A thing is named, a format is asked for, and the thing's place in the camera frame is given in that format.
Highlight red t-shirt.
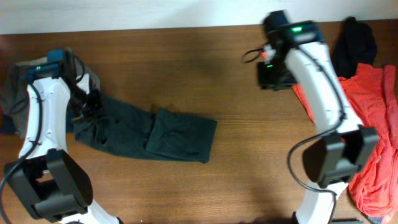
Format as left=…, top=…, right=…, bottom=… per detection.
left=260, top=49, right=398, bottom=218

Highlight black garment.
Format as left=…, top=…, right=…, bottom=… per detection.
left=331, top=17, right=377, bottom=78

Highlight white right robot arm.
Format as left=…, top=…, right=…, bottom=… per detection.
left=259, top=21, right=379, bottom=223

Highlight dark green Nike t-shirt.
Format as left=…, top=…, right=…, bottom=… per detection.
left=73, top=94, right=218, bottom=164

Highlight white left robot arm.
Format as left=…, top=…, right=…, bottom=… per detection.
left=1, top=62, right=121, bottom=224

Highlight folded navy garment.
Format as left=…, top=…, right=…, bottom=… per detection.
left=1, top=114, right=17, bottom=134

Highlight folded grey shorts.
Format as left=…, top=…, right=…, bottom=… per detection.
left=1, top=49, right=100, bottom=139

